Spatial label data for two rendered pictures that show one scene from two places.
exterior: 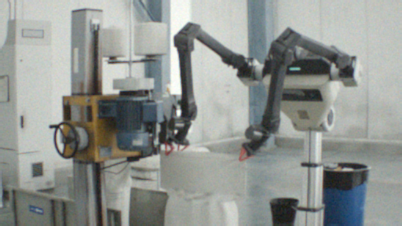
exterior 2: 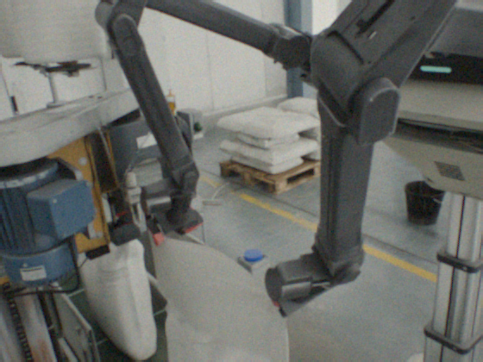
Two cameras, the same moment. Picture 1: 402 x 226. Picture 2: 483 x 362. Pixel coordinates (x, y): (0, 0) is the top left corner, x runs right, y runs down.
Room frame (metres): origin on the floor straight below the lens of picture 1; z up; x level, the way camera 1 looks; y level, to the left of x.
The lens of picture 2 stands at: (1.89, -0.35, 1.60)
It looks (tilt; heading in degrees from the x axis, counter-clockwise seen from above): 21 degrees down; 17
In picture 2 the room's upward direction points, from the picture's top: 4 degrees counter-clockwise
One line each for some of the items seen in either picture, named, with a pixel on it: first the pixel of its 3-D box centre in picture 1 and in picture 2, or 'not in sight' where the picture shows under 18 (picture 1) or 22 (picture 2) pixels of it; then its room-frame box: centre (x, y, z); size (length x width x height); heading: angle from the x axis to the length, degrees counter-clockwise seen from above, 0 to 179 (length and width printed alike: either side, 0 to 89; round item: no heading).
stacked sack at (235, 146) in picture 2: not in sight; (254, 141); (6.06, 0.76, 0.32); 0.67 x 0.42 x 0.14; 148
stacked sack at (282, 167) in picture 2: not in sight; (265, 158); (5.90, 0.62, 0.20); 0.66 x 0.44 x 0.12; 54
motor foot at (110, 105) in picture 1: (113, 109); not in sight; (2.60, 0.42, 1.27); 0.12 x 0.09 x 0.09; 144
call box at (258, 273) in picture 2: not in sight; (254, 265); (3.09, 0.00, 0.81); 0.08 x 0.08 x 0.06; 54
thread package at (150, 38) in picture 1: (150, 39); (59, 20); (2.70, 0.25, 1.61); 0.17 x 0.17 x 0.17
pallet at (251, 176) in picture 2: not in sight; (288, 160); (6.19, 0.44, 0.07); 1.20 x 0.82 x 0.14; 146
